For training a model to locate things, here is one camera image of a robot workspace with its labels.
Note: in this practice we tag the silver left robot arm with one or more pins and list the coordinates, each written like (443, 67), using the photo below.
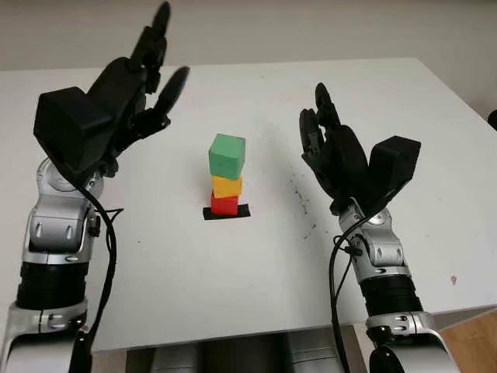
(54, 248)

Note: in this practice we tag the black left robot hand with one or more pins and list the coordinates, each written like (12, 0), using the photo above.
(124, 89)

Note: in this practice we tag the green cube block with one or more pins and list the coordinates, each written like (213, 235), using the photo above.
(227, 155)

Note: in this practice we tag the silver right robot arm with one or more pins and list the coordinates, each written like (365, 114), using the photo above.
(388, 272)

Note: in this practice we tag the grey right robot thigh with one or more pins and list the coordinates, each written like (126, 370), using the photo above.
(312, 355)

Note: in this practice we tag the black round object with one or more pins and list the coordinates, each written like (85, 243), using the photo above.
(493, 120)

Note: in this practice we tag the black tape strip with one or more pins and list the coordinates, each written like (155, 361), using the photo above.
(244, 213)

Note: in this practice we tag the dark robot waist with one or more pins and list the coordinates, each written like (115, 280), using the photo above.
(244, 355)

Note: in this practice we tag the red cube block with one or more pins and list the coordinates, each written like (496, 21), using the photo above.
(224, 205)

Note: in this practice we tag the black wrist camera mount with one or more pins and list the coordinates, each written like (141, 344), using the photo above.
(394, 167)
(70, 128)

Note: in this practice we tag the yellow cube block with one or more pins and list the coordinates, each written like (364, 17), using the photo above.
(227, 186)

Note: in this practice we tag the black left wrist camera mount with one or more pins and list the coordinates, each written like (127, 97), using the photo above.
(70, 128)

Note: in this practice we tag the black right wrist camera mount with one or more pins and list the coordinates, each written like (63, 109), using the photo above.
(394, 167)

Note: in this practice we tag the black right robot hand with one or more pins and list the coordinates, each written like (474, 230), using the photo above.
(341, 159)

